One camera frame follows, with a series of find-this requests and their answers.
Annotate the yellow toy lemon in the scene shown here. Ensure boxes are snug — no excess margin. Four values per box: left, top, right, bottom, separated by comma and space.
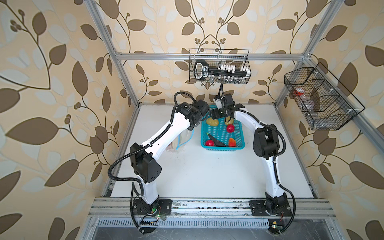
206, 118, 220, 127

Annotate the black tool in basket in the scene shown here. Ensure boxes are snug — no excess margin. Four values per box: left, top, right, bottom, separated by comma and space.
193, 60, 209, 80

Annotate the white toy radish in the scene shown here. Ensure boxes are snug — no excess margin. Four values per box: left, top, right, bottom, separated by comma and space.
178, 132, 193, 148

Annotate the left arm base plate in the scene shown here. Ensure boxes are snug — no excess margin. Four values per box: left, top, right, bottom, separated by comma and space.
133, 198, 173, 216

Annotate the dark toy eggplant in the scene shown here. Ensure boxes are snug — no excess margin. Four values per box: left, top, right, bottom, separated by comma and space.
207, 133, 226, 147

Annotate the red capped clear bottle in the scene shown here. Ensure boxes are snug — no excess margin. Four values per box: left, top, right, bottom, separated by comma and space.
293, 88, 313, 105

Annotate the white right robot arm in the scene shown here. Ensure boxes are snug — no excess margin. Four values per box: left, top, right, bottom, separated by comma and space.
210, 84, 290, 216

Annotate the clear zip top bag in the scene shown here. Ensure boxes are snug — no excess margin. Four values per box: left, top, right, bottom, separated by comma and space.
166, 130, 194, 152

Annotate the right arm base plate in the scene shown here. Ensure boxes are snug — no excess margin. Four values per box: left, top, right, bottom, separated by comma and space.
249, 200, 292, 218

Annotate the back black wire basket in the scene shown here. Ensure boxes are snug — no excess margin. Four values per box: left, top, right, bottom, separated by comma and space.
189, 48, 252, 85

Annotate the red toy apple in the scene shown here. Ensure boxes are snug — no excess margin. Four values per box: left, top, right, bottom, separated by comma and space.
226, 124, 235, 133

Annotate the yellow toy potato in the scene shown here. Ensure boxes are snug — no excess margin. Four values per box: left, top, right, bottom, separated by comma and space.
225, 116, 234, 126

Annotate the teal plastic basket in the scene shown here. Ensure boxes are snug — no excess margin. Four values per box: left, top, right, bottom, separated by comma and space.
201, 119, 245, 152

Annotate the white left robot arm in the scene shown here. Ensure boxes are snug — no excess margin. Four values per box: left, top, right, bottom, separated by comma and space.
108, 91, 210, 205

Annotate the side black wire basket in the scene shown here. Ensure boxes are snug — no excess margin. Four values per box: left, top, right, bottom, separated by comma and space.
284, 62, 366, 131

